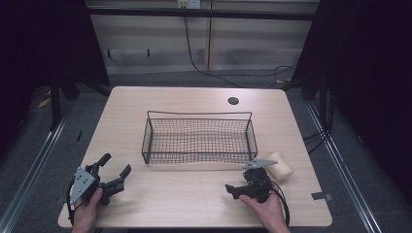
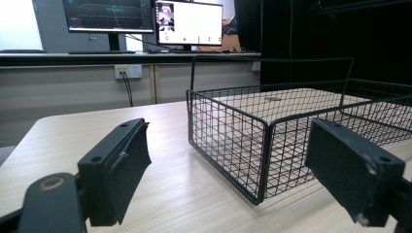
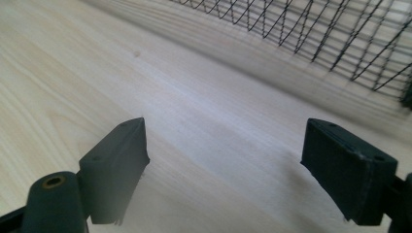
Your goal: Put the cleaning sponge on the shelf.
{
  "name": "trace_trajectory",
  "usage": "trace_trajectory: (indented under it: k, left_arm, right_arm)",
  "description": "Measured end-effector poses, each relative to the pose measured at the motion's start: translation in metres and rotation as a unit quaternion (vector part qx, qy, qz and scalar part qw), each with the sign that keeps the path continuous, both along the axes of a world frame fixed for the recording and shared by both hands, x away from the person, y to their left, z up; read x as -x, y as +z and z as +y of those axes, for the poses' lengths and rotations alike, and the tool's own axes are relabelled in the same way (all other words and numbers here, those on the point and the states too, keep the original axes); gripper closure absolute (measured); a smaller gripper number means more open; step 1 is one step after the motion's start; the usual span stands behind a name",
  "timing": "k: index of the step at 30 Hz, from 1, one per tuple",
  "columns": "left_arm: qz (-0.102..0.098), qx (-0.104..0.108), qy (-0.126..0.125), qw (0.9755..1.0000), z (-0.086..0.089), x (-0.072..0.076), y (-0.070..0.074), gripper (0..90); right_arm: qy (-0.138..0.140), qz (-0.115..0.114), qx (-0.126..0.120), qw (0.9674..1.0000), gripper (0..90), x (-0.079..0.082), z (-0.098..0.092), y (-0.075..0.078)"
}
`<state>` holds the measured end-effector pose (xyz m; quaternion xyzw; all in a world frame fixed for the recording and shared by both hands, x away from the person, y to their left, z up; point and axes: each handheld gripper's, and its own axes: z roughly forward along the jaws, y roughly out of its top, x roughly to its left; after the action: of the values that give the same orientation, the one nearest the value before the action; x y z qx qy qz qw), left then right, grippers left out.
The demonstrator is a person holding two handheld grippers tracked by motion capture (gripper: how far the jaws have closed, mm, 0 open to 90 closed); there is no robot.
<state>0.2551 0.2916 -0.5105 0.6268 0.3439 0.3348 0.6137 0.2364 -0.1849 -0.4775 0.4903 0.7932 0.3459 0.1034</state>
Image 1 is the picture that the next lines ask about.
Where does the black wire mesh basket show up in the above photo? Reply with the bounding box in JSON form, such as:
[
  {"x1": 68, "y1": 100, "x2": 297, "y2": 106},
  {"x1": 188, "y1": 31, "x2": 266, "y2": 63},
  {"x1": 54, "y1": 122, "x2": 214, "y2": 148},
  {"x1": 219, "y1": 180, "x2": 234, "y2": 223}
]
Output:
[{"x1": 141, "y1": 110, "x2": 259, "y2": 165}]

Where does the dark curtain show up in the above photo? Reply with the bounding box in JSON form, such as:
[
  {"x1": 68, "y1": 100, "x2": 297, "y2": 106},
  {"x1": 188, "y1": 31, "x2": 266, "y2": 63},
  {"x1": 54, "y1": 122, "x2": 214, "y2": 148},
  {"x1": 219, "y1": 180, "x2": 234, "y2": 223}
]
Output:
[
  {"x1": 291, "y1": 0, "x2": 412, "y2": 212},
  {"x1": 0, "y1": 0, "x2": 111, "y2": 158}
]

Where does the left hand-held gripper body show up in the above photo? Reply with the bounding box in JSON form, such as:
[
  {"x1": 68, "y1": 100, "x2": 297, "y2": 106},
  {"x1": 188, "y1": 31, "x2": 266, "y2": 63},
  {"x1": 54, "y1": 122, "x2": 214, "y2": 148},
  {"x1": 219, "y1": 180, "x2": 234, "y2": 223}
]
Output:
[{"x1": 69, "y1": 162, "x2": 126, "y2": 207}]

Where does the grey tape piece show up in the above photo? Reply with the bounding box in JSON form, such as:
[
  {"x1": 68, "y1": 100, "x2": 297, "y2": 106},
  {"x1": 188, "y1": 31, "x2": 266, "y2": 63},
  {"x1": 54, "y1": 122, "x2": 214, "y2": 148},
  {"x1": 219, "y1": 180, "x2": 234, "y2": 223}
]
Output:
[{"x1": 311, "y1": 191, "x2": 334, "y2": 202}]

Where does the metal floor rail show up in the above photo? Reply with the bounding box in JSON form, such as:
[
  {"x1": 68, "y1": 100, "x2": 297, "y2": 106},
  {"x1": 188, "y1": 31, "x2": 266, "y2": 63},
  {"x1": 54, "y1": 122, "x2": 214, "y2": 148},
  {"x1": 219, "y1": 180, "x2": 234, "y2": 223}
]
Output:
[
  {"x1": 305, "y1": 100, "x2": 385, "y2": 233},
  {"x1": 0, "y1": 100, "x2": 78, "y2": 233}
]

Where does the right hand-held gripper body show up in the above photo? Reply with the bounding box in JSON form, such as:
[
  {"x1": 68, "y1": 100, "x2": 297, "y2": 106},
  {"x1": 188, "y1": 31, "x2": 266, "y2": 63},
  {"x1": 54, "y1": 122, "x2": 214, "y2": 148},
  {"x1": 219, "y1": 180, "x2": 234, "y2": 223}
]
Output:
[{"x1": 238, "y1": 157, "x2": 279, "y2": 204}]

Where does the person's right hand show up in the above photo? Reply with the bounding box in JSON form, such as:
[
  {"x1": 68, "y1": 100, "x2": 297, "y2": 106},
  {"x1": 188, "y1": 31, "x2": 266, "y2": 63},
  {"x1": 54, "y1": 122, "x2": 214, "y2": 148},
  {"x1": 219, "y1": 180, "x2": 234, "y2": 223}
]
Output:
[{"x1": 238, "y1": 192, "x2": 290, "y2": 231}]

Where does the person's left hand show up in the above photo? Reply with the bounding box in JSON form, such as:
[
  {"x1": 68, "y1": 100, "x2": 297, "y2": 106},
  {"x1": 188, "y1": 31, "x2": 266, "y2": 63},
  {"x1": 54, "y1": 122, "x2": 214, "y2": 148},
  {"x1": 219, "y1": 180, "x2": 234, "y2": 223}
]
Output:
[{"x1": 71, "y1": 187, "x2": 104, "y2": 229}]

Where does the black horizontal beam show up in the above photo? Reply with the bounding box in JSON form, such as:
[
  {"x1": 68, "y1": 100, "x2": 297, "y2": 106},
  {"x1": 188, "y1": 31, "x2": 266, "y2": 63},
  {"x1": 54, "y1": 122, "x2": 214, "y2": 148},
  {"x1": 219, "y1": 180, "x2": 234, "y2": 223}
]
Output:
[{"x1": 86, "y1": 7, "x2": 321, "y2": 22}]

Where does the long black wall cable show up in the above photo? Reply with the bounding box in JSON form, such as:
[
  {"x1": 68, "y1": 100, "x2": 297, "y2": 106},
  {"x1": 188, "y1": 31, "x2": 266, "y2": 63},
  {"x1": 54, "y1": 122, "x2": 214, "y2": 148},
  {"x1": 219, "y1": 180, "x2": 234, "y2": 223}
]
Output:
[{"x1": 183, "y1": 16, "x2": 297, "y2": 89}]

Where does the black floor cables bundle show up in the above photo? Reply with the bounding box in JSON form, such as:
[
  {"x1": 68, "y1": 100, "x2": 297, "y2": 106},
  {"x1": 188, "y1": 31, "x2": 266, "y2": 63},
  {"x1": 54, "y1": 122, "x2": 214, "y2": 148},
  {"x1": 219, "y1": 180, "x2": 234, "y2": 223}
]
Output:
[{"x1": 302, "y1": 127, "x2": 332, "y2": 155}]

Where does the white wall power outlet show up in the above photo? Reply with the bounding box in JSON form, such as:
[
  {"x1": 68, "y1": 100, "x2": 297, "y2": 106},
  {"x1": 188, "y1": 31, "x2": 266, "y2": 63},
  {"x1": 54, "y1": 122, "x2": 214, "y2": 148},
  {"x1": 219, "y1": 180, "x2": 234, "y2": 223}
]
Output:
[{"x1": 177, "y1": 0, "x2": 202, "y2": 10}]

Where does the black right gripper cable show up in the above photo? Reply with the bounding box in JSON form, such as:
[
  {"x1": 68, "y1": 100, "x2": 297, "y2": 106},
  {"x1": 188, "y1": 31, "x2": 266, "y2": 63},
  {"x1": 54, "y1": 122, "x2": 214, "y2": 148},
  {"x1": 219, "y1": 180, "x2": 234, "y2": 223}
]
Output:
[{"x1": 270, "y1": 180, "x2": 292, "y2": 228}]

